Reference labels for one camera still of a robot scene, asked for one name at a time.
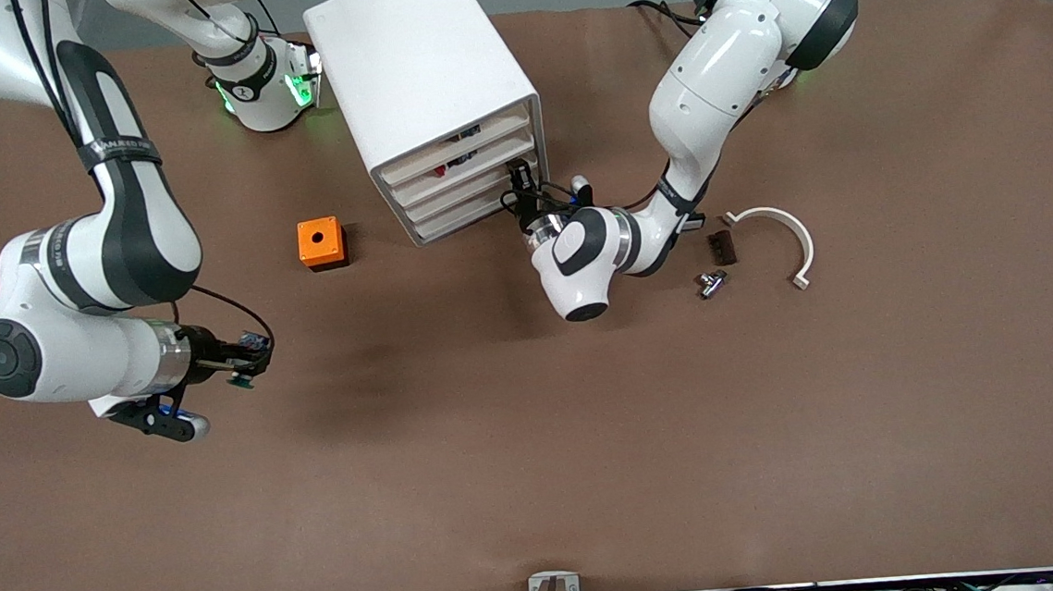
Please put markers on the red black small part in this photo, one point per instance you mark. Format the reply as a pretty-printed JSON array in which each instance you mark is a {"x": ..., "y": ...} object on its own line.
[{"x": 460, "y": 162}]

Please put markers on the black white push button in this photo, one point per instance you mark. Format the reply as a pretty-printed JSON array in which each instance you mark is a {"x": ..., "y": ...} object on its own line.
[{"x": 694, "y": 223}]

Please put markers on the brown table mat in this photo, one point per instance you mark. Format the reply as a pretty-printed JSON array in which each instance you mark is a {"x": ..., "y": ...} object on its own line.
[{"x": 539, "y": 471}]

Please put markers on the dark small part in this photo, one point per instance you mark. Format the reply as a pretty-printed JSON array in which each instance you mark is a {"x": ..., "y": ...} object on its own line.
[{"x": 467, "y": 134}]

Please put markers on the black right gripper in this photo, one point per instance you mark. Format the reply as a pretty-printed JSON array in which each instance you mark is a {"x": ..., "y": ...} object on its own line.
[{"x": 202, "y": 347}]

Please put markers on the orange box with hole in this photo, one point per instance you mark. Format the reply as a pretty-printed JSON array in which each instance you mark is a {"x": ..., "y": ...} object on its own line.
[{"x": 324, "y": 249}]

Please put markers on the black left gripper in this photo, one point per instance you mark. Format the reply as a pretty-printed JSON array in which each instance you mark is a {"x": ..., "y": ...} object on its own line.
[{"x": 531, "y": 213}]

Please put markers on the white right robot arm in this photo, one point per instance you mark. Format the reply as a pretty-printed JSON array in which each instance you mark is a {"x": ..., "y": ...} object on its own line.
[{"x": 133, "y": 239}]

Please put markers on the green push button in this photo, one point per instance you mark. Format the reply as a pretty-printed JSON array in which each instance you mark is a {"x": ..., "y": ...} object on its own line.
[{"x": 241, "y": 381}]

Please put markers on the white plastic drawer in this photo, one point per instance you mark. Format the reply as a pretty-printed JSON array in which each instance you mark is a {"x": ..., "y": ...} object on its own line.
[
  {"x": 424, "y": 161},
  {"x": 465, "y": 213},
  {"x": 446, "y": 199},
  {"x": 426, "y": 184}
]

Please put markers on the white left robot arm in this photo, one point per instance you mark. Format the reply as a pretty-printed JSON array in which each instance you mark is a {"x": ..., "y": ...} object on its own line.
[{"x": 732, "y": 59}]

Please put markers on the white drawer cabinet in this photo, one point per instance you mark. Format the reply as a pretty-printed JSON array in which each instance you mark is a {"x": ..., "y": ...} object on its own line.
[{"x": 417, "y": 53}]

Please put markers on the white curved bracket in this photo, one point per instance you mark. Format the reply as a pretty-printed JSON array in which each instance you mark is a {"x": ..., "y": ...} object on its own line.
[{"x": 801, "y": 239}]

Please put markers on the brown terminal block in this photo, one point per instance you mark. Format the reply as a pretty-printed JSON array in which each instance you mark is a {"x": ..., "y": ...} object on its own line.
[{"x": 721, "y": 247}]

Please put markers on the small silver connector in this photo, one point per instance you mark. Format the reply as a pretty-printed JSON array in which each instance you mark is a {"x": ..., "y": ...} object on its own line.
[{"x": 711, "y": 284}]

